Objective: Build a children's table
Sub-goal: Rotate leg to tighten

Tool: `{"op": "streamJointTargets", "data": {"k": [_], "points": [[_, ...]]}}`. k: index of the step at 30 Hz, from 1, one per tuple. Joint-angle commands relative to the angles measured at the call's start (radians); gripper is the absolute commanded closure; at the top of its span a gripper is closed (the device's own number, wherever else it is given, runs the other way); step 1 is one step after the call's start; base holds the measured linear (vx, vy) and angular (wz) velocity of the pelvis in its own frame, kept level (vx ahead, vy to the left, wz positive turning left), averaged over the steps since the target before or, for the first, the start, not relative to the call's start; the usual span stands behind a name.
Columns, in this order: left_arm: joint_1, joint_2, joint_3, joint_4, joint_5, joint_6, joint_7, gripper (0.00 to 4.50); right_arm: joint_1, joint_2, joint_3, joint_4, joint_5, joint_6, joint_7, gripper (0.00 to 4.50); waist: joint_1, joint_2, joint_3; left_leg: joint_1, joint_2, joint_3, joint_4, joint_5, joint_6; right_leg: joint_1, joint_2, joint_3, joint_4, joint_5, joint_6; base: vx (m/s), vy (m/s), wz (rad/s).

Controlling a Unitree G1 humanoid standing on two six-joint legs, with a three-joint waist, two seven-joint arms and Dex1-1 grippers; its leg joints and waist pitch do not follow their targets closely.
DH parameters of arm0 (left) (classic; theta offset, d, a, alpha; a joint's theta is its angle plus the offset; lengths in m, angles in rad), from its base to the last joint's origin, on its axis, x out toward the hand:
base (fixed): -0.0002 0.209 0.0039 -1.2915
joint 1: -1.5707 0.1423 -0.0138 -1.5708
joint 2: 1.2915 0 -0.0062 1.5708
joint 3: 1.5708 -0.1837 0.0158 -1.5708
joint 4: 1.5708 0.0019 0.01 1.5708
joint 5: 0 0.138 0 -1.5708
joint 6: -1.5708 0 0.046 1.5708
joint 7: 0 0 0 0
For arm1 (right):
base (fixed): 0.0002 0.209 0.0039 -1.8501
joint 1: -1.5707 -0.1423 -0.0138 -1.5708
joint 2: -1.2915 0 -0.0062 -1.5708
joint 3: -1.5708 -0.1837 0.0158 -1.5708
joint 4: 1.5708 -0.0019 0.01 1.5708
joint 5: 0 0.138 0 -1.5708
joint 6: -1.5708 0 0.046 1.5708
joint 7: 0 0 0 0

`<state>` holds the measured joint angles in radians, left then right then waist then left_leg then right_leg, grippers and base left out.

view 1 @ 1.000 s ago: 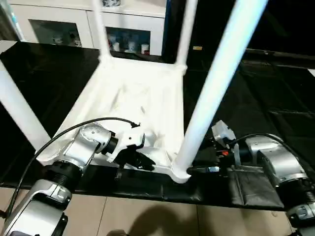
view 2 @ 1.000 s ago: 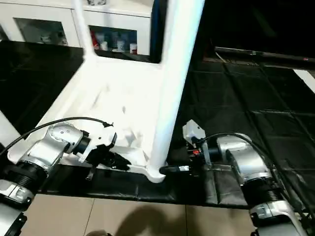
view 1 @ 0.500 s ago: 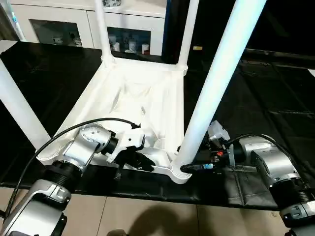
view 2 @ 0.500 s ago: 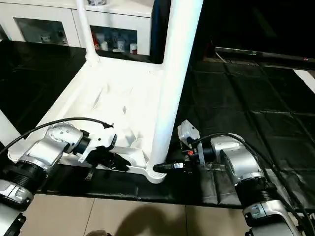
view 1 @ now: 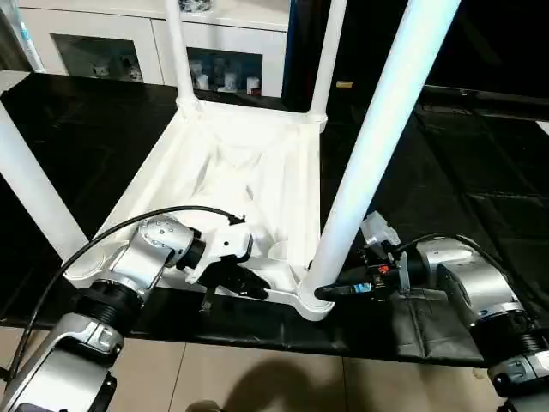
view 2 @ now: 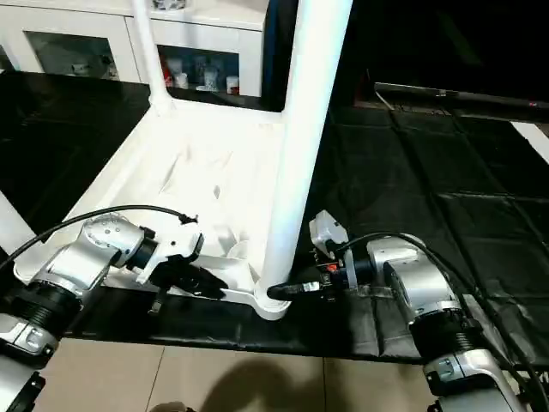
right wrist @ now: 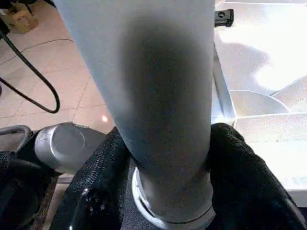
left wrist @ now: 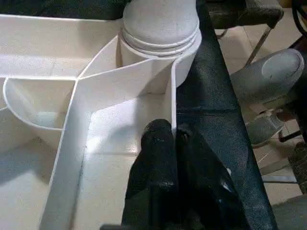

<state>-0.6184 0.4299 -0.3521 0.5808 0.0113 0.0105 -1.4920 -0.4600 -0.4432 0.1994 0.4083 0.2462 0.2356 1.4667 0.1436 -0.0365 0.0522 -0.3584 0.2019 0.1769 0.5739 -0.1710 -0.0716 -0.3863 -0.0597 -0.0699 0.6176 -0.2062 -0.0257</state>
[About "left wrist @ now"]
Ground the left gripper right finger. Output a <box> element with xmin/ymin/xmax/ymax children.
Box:
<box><xmin>177</xmin><ymin>125</ymin><xmax>250</xmax><ymax>230</ymax></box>

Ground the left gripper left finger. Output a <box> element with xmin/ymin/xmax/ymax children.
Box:
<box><xmin>120</xmin><ymin>120</ymin><xmax>179</xmax><ymax>230</ymax></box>

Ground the white plastic table top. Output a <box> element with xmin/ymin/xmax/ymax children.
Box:
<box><xmin>0</xmin><ymin>14</ymin><xmax>203</xmax><ymax>230</ymax></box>

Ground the white plastic table leg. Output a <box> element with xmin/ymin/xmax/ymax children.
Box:
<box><xmin>120</xmin><ymin>0</ymin><xmax>202</xmax><ymax>58</ymax></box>

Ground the black work mat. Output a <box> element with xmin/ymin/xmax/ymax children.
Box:
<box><xmin>0</xmin><ymin>0</ymin><xmax>279</xmax><ymax>230</ymax></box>

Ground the dark padded stool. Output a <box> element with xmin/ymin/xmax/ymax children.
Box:
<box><xmin>206</xmin><ymin>0</ymin><xmax>284</xmax><ymax>53</ymax></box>

